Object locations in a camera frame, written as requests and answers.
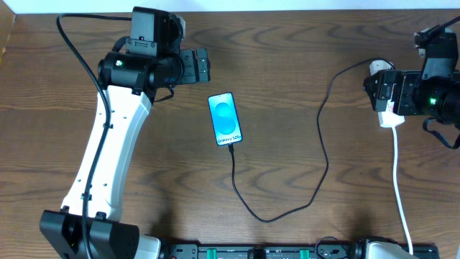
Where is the black USB charging cable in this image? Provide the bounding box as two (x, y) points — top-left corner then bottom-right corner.
(227, 57), (395, 224)

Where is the blue Samsung Galaxy smartphone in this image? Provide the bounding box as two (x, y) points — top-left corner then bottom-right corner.
(208, 92), (243, 146)

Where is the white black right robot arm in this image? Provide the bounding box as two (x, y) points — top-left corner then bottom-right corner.
(349, 23), (459, 258)

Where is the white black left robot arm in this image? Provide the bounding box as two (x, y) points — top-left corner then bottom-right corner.
(40, 7), (211, 258)

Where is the white power strip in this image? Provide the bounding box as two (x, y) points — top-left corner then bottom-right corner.
(377, 101), (405, 128)

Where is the white power strip cord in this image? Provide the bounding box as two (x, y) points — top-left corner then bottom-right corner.
(391, 125), (414, 256)

